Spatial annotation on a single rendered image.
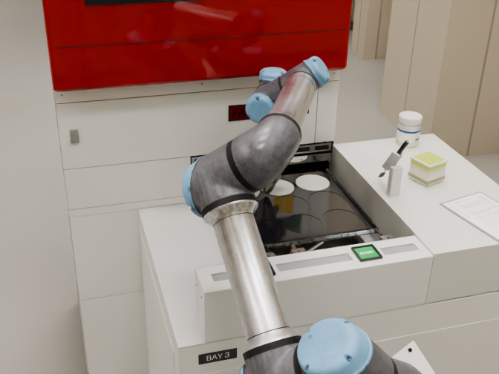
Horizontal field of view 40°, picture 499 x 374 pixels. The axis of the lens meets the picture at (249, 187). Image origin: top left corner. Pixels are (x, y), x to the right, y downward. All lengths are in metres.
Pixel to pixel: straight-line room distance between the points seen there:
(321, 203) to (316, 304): 0.43
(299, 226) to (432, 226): 0.34
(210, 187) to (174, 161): 0.67
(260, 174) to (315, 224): 0.55
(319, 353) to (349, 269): 0.40
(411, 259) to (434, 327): 0.24
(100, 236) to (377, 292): 0.87
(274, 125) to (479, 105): 3.13
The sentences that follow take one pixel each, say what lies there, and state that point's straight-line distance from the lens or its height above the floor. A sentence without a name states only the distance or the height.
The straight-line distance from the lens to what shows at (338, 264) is 1.59.
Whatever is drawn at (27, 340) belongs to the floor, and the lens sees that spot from 2.94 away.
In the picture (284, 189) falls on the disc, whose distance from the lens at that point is 2.00.
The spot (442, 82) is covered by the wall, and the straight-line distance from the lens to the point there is 4.23.
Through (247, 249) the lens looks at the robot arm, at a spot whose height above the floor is 1.12.
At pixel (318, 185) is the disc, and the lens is 2.03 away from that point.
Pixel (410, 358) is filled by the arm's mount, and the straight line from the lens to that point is 1.41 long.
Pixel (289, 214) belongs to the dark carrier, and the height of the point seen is 0.90.
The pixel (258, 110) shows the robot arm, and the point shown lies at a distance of 1.70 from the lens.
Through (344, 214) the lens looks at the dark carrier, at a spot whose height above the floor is 0.90.
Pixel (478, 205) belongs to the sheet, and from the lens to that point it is 1.90.
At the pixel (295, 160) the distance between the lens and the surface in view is 2.11.
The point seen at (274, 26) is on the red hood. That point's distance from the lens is 1.89.
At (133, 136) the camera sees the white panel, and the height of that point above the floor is 1.06.
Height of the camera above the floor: 1.86
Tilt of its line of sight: 29 degrees down
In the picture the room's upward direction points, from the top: 1 degrees clockwise
